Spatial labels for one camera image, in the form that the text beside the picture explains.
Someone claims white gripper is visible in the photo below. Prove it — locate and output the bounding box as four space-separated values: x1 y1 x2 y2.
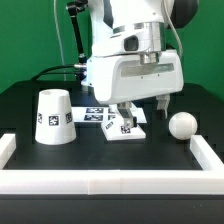
87 50 183 128

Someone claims white lamp base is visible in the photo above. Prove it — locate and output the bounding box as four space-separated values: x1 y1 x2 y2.
100 101 147 141

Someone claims white lamp bulb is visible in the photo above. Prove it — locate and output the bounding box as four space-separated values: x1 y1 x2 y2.
169 112 198 140

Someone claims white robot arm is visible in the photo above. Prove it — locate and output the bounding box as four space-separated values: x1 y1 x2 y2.
82 0 199 128

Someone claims white conical lamp shade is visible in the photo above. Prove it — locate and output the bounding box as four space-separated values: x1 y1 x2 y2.
35 89 76 145

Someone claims white marker sheet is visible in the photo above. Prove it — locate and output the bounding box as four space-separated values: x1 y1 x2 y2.
72 107 147 123

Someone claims white U-shaped fence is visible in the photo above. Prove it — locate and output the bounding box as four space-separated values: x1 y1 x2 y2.
0 134 224 195

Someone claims black cable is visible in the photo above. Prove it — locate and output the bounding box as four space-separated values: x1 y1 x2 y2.
30 63 88 82

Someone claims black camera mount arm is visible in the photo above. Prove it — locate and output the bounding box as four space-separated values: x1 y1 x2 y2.
66 0 88 63

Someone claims white thin cable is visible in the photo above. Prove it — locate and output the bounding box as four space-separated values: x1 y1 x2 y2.
53 0 68 82

